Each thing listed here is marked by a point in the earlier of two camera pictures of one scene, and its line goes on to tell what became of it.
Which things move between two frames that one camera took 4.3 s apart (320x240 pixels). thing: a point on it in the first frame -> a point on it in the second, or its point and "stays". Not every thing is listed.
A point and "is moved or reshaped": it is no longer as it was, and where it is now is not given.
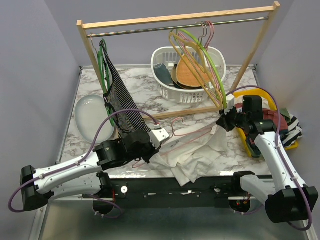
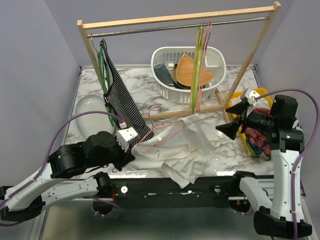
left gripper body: x=146 y=154 -> x=118 y=157
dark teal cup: x=163 y=73 stays
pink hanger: x=207 y=130 -> x=153 y=127
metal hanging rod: x=117 y=33 stays
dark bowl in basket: x=175 y=82 stays
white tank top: x=189 y=159 is moved or reshaped
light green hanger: x=210 y=60 -> x=197 y=67
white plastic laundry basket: x=182 y=75 stays
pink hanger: x=202 y=54 -> x=205 y=38
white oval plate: x=91 y=112 stays
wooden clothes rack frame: x=272 y=9 stays
